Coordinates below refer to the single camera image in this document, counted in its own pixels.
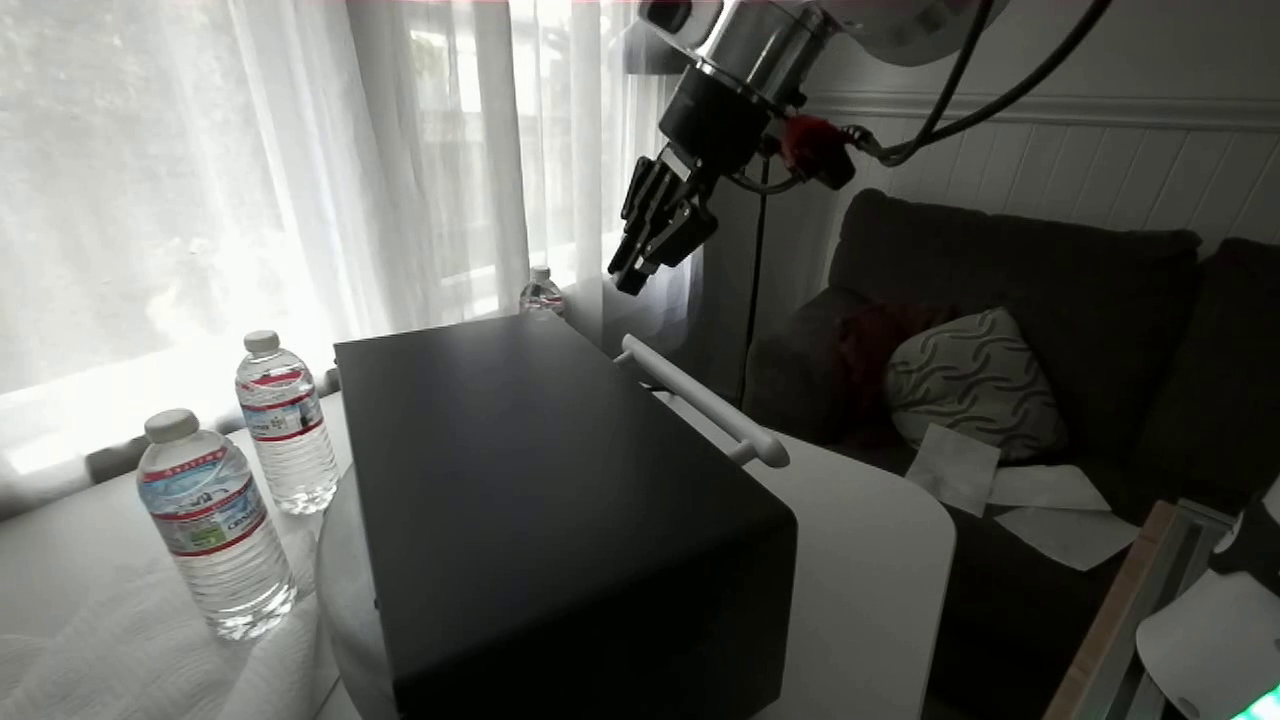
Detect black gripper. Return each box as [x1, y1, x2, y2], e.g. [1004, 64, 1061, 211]
[605, 64, 777, 299]

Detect wooden edged robot base platform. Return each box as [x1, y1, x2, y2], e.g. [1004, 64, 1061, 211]
[1045, 494, 1236, 720]

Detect black toaster oven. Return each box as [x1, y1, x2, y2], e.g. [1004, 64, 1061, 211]
[326, 307, 800, 720]

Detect capped water bottle red label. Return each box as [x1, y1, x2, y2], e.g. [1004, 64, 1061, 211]
[132, 402, 300, 649]
[232, 328, 345, 521]

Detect dark red cushion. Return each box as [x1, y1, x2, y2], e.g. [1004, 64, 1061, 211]
[740, 283, 922, 447]

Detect grey patterned cushion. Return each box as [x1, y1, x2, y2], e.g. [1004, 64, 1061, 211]
[880, 302, 1072, 467]

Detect white sheer curtain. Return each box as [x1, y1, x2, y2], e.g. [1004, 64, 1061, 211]
[0, 0, 704, 474]

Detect white paper sheets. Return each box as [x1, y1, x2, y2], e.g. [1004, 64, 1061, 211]
[905, 423, 1142, 577]

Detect dark grey sofa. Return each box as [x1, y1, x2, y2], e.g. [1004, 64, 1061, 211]
[740, 184, 1280, 720]

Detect white table handle bar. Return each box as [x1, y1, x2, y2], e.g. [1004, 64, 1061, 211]
[612, 330, 797, 472]

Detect red cable connector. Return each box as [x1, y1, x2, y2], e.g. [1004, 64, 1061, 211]
[777, 113, 860, 191]

